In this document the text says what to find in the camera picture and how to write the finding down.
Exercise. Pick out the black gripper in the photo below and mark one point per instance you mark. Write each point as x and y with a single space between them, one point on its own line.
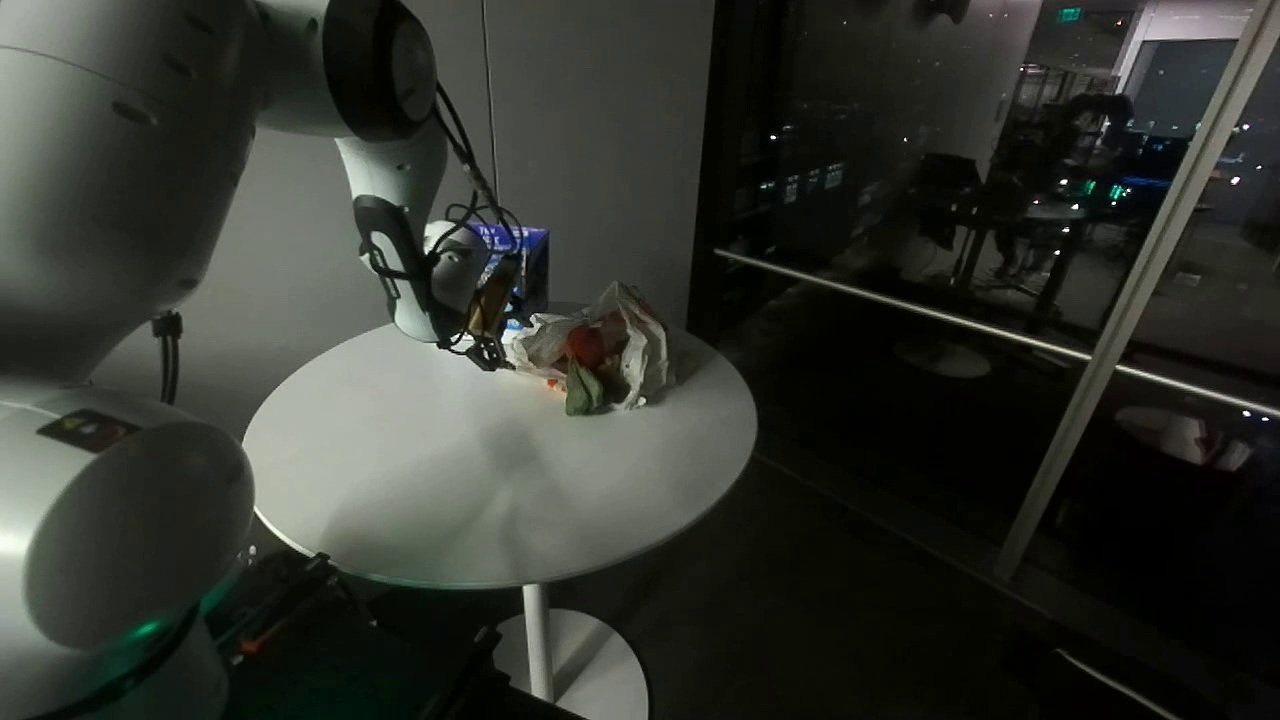
496 327

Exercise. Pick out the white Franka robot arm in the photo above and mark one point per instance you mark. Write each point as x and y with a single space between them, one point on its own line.
105 162

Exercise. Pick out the blue snack pack box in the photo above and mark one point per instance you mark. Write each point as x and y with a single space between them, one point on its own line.
526 254

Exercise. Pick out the white orange striped plastic bag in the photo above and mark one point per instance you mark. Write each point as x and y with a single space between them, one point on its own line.
652 352

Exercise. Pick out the green exit sign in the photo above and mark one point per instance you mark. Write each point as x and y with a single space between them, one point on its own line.
1071 12

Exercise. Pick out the white object behind glass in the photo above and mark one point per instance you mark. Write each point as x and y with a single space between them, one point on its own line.
1180 434

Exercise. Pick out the yellowish wrist camera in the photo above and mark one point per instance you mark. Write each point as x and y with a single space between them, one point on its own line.
488 292

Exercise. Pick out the white table pedestal base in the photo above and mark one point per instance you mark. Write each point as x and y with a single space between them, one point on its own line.
536 640

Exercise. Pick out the pale horizontal window rail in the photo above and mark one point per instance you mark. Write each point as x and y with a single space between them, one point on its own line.
933 308

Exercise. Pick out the pale window frame post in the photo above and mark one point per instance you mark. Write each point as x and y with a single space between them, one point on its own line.
1135 305

